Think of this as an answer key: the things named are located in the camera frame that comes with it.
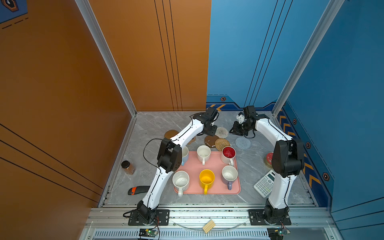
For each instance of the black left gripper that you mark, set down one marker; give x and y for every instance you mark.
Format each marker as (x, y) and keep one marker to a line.
(212, 132)

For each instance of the aluminium front rail frame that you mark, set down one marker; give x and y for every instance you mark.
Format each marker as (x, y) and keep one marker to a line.
(232, 223)

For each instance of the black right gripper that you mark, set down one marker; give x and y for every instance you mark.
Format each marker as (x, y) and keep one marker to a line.
(235, 130)

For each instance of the white mug red inside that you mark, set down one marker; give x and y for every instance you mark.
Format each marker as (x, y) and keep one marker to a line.
(228, 155)

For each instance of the yellow mug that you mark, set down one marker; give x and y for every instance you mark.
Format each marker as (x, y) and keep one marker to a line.
(207, 179)

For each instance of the spice jar black lid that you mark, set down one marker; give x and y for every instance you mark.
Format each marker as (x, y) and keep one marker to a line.
(128, 167)

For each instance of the small wooden block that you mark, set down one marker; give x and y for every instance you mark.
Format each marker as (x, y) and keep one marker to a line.
(208, 226)

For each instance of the white mug back middle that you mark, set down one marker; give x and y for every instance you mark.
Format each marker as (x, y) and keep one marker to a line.
(203, 153)

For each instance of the white scientific calculator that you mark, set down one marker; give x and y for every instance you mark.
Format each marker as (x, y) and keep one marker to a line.
(264, 186)

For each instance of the grey aluminium corner post left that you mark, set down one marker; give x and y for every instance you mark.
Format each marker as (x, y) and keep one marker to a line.
(101, 42)

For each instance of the chipped brown wooden coaster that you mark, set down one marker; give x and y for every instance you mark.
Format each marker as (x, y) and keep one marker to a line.
(210, 141)

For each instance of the circuit board right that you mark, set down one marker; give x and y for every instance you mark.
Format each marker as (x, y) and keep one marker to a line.
(278, 234)

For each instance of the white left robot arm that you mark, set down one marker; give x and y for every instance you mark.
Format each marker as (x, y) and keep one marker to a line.
(169, 160)

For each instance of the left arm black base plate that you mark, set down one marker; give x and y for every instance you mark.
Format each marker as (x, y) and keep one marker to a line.
(160, 218)

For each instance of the round brown wooden coaster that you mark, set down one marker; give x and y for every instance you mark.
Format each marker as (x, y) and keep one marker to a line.
(171, 133)

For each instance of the light blue mug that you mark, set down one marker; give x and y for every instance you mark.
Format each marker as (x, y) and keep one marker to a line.
(185, 155)

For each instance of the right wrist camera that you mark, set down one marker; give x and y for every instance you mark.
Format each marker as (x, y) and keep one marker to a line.
(248, 112)

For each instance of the light blue woven coaster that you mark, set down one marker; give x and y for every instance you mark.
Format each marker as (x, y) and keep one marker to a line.
(243, 143)

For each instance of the grey aluminium corner post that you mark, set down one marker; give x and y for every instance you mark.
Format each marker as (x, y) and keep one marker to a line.
(318, 34)
(101, 42)

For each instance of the orange black utility knife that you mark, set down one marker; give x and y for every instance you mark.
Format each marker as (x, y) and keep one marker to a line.
(138, 190)

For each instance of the lilac mug white inside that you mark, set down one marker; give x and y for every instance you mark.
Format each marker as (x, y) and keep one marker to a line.
(229, 176)

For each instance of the green circuit board left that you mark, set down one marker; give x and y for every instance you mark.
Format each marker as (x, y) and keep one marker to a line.
(148, 234)

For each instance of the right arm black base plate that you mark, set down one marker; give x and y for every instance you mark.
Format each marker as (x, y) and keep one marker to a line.
(270, 217)

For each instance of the paw shaped cork coaster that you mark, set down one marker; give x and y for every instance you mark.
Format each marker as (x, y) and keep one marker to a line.
(192, 140)

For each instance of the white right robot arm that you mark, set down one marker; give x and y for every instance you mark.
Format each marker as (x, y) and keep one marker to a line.
(287, 162)

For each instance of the tan rattan coaster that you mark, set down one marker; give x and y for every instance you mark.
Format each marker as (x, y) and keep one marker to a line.
(220, 144)

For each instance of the cream multicolour woven coaster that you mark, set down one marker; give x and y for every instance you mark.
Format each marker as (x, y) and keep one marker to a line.
(222, 132)

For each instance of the white mug front left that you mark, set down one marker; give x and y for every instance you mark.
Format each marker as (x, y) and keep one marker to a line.
(181, 182)

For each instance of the pink plastic tray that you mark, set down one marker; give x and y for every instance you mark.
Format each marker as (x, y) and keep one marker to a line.
(194, 167)

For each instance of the grey aluminium corner post right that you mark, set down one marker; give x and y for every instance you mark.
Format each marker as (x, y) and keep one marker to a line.
(318, 34)

